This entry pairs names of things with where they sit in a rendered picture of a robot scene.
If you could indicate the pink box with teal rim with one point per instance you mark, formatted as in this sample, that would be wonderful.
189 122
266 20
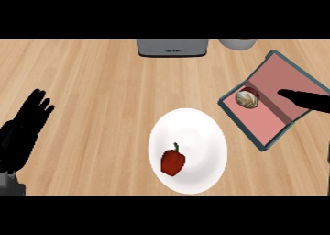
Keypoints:
273 91

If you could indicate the grey appliance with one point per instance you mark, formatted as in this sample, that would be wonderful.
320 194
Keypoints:
173 48

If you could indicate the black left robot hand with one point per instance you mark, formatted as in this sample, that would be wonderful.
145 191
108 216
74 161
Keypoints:
19 131

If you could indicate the grey round container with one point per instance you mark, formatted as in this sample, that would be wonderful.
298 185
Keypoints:
238 44

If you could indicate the red bell pepper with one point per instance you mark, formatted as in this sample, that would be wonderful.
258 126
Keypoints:
173 162

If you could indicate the white oval plate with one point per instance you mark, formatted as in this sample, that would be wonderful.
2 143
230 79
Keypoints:
188 150

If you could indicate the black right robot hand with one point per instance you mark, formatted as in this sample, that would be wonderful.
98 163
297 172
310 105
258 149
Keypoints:
313 101

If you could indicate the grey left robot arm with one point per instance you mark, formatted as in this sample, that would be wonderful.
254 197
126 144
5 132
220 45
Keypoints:
8 184

